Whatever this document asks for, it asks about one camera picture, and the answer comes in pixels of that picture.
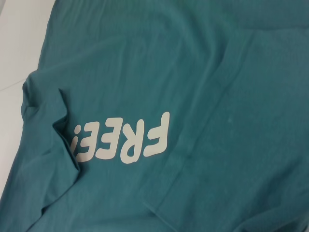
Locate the teal blue FREE t-shirt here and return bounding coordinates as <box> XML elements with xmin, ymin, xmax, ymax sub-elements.
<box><xmin>0</xmin><ymin>0</ymin><xmax>309</xmax><ymax>232</ymax></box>

